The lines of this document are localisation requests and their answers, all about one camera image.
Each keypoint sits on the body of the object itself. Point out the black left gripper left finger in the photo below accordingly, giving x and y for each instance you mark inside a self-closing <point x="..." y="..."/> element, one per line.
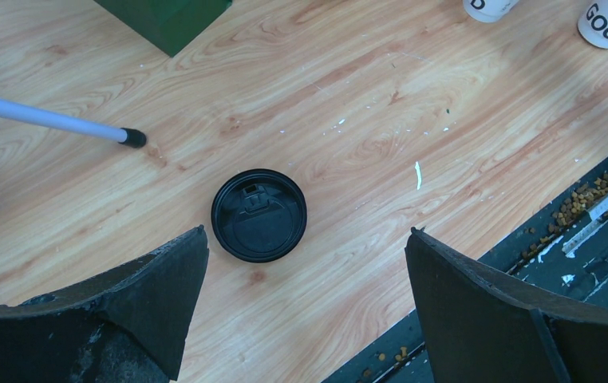
<point x="128" y="324"/>

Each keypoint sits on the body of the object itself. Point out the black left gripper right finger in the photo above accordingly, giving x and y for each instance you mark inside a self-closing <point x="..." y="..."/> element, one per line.
<point x="483" y="325"/>

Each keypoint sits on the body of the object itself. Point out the white paper coffee cup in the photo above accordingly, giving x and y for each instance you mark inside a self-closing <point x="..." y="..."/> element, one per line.
<point x="488" y="11"/>

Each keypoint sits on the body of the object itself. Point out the white tripod stand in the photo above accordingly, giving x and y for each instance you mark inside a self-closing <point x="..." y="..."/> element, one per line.
<point x="26" y="114"/>

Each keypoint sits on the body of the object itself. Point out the green paper bag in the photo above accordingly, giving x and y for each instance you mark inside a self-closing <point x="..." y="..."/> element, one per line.
<point x="170" y="25"/>

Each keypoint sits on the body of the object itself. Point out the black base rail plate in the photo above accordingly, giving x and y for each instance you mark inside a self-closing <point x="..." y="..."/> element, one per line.
<point x="563" y="249"/>

